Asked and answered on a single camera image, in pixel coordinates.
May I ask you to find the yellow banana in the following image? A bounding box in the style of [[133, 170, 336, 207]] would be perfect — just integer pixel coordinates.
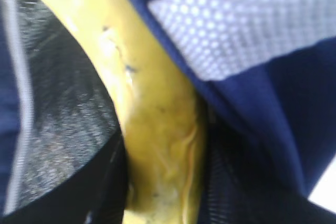
[[42, 0, 206, 223]]

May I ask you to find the navy blue lunch bag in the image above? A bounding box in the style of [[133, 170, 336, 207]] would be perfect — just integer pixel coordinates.
[[1, 0, 335, 223]]

